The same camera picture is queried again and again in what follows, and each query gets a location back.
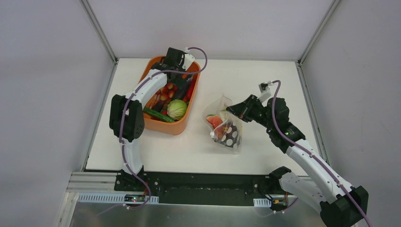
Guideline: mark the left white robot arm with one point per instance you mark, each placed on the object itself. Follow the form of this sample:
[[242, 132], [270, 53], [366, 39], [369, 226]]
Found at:
[[126, 113]]

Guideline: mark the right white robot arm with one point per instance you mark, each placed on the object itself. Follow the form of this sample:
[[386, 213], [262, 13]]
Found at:
[[338, 202]]

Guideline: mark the toy watermelon slice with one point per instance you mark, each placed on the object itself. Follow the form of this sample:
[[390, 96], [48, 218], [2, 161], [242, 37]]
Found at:
[[214, 120]]

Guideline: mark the green toy cabbage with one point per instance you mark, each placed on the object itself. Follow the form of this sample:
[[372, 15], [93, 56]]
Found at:
[[176, 109]]

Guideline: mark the red toy chili pepper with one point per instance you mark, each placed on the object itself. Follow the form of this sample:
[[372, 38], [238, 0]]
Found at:
[[190, 90]]

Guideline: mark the clear zip top bag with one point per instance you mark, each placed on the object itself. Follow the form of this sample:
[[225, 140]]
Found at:
[[222, 103]]

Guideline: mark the white toy cauliflower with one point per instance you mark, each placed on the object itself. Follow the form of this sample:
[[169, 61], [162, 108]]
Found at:
[[224, 115]]

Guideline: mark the orange plastic bin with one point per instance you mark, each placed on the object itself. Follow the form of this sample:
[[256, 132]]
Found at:
[[177, 127]]

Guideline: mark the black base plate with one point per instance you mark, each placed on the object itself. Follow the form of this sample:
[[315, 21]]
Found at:
[[205, 189]]

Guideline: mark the green toy cucumber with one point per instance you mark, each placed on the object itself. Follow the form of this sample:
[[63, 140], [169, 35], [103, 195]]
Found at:
[[158, 115]]

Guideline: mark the small purple toy eggplant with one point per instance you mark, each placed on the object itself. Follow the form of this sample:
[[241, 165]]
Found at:
[[159, 105]]

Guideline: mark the dark red toy apple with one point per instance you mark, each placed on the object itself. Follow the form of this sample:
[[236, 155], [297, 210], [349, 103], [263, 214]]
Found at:
[[221, 130]]

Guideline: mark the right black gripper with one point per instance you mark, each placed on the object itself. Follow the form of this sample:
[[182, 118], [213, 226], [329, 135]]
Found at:
[[250, 107]]

